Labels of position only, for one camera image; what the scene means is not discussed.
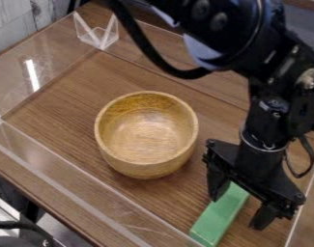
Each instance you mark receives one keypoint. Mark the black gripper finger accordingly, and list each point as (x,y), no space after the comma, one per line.
(265,216)
(218,182)

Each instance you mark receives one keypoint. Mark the brown wooden bowl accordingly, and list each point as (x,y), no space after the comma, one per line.
(145,132)

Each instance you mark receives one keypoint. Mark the clear acrylic corner bracket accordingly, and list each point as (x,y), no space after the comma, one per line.
(98,37)

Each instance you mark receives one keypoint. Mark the clear acrylic enclosure wall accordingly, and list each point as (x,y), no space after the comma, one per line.
(57,81)

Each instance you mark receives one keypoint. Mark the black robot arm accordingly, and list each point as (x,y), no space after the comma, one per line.
(242,35)

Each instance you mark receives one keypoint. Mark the green rectangular block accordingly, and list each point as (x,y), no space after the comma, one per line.
(215,219)

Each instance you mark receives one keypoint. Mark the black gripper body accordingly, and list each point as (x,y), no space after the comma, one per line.
(257,171)

